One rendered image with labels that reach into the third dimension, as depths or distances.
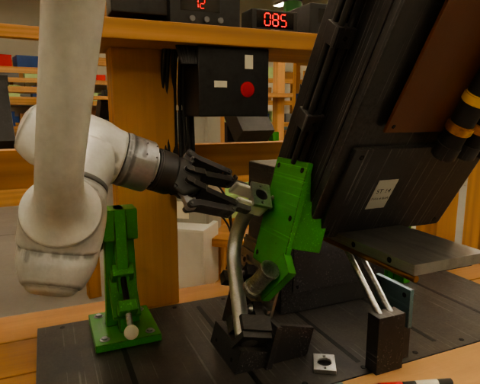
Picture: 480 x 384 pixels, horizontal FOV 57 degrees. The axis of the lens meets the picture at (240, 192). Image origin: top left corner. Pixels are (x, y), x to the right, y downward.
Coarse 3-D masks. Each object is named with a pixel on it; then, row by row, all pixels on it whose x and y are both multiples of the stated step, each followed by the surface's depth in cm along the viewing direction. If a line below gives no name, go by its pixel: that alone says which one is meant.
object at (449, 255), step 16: (336, 240) 86; (352, 240) 82; (368, 240) 81; (384, 240) 81; (400, 240) 81; (416, 240) 81; (432, 240) 81; (448, 240) 81; (368, 256) 78; (384, 256) 74; (400, 256) 72; (416, 256) 72; (432, 256) 72; (448, 256) 72; (464, 256) 72; (400, 272) 71; (416, 272) 68; (432, 272) 70
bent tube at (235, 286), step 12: (252, 192) 85; (264, 192) 86; (252, 204) 83; (264, 204) 84; (240, 216) 89; (252, 216) 89; (240, 228) 91; (228, 240) 92; (240, 240) 92; (228, 252) 91; (240, 252) 91; (228, 264) 90; (240, 264) 90; (228, 276) 89; (240, 276) 88; (240, 288) 86; (240, 300) 84; (240, 312) 82
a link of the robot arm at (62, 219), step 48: (48, 0) 42; (96, 0) 43; (48, 48) 43; (96, 48) 45; (48, 96) 45; (48, 144) 47; (48, 192) 50; (96, 192) 60; (48, 240) 55; (96, 240) 60; (48, 288) 57
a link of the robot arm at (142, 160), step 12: (132, 144) 71; (144, 144) 72; (156, 144) 74; (132, 156) 70; (144, 156) 71; (156, 156) 73; (132, 168) 71; (144, 168) 71; (156, 168) 74; (120, 180) 71; (132, 180) 72; (144, 180) 72
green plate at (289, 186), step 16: (288, 160) 84; (288, 176) 83; (304, 176) 78; (272, 192) 87; (288, 192) 82; (304, 192) 78; (272, 208) 86; (288, 208) 81; (304, 208) 81; (272, 224) 85; (288, 224) 80; (304, 224) 81; (320, 224) 83; (272, 240) 84; (288, 240) 79; (304, 240) 82; (320, 240) 83; (256, 256) 88; (272, 256) 83
